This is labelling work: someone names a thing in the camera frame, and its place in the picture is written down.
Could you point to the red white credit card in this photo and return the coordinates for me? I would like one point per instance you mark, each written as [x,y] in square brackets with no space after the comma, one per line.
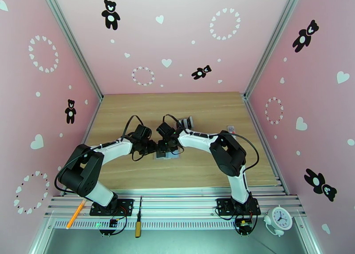
[231,129]

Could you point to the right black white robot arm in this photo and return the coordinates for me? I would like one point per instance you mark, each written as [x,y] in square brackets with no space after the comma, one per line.
[227,156]

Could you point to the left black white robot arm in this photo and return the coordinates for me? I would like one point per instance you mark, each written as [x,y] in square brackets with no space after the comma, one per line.
[80,172]

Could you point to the clear acrylic card stand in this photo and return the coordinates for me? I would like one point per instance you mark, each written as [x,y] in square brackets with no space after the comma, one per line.
[186,123]

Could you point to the orange pencil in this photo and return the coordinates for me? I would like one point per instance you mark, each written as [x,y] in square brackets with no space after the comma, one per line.
[72,220]

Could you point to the white alarm clock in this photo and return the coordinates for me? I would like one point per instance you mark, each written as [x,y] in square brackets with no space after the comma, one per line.
[280,218]

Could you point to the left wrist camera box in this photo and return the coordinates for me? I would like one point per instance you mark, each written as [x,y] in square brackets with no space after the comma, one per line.
[142,131]

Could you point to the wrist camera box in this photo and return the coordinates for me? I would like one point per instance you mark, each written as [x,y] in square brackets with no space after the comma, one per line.
[164,128]
[142,131]

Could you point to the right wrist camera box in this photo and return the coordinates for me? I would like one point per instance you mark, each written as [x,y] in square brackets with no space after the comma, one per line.
[164,128]

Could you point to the aluminium side rail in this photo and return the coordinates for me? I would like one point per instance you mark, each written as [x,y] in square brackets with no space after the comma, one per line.
[253,117]
[92,120]

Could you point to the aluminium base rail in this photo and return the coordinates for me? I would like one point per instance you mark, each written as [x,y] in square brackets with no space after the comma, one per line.
[180,203]

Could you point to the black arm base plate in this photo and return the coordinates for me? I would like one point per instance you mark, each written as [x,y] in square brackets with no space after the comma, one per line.
[222,206]
[124,206]

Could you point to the aluminium frame post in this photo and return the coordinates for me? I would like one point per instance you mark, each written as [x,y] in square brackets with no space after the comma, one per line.
[69,36]
[275,34]

